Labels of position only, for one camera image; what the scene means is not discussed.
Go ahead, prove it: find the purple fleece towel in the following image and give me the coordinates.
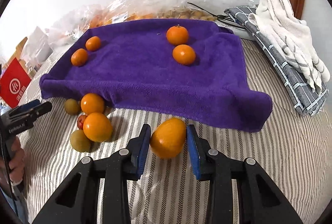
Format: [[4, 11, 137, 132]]
[[39, 19, 272, 132]]

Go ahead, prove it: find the striped bed cover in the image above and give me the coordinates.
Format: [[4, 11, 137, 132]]
[[20, 40, 331, 223]]

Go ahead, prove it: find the small oval orange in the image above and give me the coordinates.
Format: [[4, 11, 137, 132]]
[[70, 49, 88, 67], [85, 36, 101, 51]]

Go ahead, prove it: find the white plastic bag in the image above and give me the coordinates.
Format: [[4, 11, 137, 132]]
[[20, 27, 53, 68]]

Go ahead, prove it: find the white striped towel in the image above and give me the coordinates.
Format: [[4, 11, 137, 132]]
[[248, 0, 330, 94]]

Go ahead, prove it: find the small red fruit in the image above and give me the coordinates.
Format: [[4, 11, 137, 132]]
[[77, 114, 87, 130]]

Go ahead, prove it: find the grey checked cloth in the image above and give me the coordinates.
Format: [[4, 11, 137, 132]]
[[225, 6, 329, 116]]

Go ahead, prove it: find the black cable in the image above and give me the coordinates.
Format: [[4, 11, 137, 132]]
[[187, 2, 244, 30]]

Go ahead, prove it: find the large glossy orange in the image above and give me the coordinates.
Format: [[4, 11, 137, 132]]
[[150, 118, 186, 159]]

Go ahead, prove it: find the small orange mandarin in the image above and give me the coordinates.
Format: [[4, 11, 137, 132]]
[[172, 45, 196, 65]]

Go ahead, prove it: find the clear bag of oranges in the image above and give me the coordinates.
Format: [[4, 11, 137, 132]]
[[84, 0, 185, 29]]

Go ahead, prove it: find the orange mandarin with stem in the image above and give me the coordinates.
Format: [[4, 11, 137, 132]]
[[166, 25, 189, 46]]

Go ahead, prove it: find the red paper bag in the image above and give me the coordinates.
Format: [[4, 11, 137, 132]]
[[1, 58, 31, 108]]

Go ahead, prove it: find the clear bag of brown fruits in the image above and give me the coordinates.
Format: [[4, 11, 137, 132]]
[[152, 0, 255, 22]]

